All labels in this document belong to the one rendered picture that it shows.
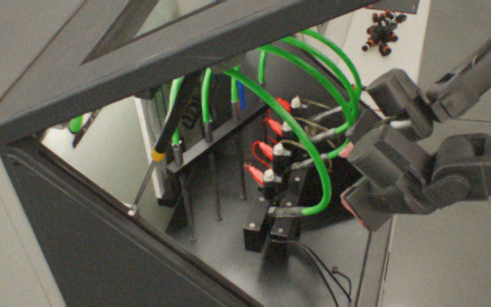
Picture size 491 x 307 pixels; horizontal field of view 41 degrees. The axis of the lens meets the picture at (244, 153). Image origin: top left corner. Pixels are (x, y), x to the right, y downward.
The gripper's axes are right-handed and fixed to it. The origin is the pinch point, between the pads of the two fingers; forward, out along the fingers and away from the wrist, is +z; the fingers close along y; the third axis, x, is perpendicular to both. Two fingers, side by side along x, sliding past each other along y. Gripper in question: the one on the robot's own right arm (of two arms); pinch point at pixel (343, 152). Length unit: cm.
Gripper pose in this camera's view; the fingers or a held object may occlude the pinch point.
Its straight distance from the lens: 127.3
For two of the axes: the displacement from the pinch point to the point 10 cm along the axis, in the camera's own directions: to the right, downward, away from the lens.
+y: -6.4, -7.5, -2.0
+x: -5.3, 6.1, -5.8
